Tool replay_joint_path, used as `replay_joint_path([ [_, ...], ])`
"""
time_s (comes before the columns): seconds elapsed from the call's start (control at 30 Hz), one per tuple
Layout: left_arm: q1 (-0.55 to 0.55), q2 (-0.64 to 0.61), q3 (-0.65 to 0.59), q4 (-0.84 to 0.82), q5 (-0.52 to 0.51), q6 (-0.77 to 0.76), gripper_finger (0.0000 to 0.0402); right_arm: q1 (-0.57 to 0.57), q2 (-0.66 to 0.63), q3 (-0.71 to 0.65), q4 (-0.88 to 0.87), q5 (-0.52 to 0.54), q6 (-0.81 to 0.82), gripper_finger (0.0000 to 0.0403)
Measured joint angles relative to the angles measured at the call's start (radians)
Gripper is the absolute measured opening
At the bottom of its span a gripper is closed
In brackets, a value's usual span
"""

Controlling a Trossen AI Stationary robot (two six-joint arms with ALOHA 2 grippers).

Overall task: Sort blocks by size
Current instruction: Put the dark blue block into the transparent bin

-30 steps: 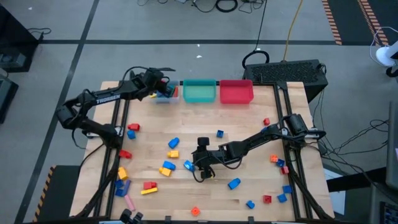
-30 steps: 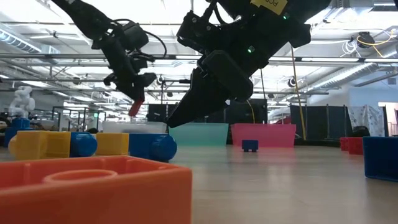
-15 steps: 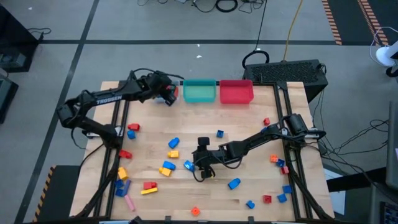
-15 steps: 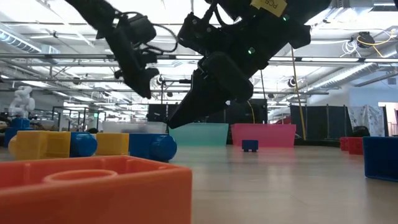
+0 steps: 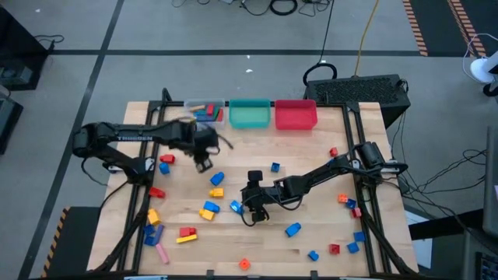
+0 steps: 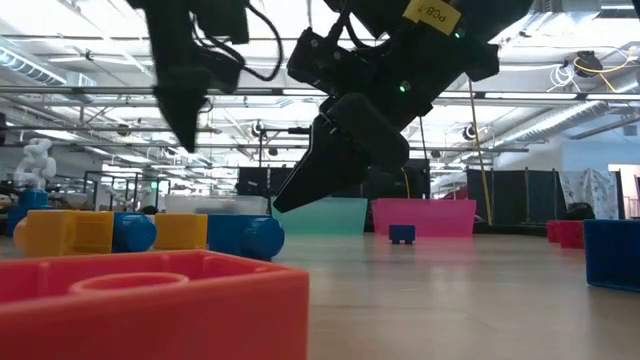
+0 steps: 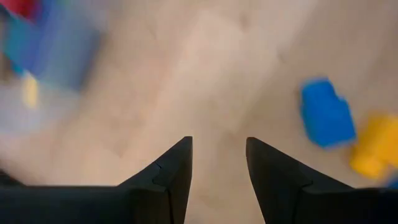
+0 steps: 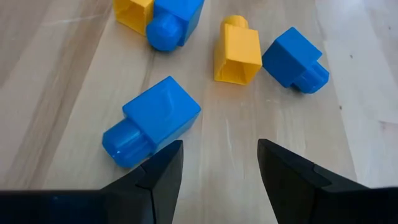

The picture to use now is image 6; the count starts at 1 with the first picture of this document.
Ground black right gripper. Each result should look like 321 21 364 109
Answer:
272 22 501 214

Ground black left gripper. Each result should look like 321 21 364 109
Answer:
142 0 214 154

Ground small blue block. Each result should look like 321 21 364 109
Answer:
388 224 417 246

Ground medium yellow block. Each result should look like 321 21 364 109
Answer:
13 209 115 259
151 213 209 251

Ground medium blue block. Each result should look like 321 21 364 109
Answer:
582 218 640 294
206 214 287 262
111 211 158 254
5 189 51 237

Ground teal plastic bin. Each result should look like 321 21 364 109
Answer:
272 197 369 236

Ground black partition panels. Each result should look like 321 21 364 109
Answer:
236 158 432 201

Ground clear plastic bin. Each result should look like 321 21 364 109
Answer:
163 194 274 217

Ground black metal rack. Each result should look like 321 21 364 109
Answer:
82 169 172 217

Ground red plastic bin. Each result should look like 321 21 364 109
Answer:
371 198 477 239

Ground white robot figure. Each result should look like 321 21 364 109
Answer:
13 138 58 194

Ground black partition curtain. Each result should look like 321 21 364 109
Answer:
466 167 624 226

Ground small orange block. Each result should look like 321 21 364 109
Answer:
0 249 310 360

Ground white patterned cloth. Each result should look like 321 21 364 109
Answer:
558 168 621 221

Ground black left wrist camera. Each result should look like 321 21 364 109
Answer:
189 0 250 94

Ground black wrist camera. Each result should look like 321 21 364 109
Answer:
286 27 354 99
189 0 250 94

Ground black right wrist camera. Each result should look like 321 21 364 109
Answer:
286 27 354 99

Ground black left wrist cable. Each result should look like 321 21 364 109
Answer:
242 2 285 83

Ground yellow cable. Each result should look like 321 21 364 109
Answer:
467 79 494 226

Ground yellow cable label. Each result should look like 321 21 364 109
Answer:
402 0 462 36

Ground silver ventilation duct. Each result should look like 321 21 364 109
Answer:
492 99 640 149

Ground black ceiling cable reel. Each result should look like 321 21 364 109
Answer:
573 49 605 79

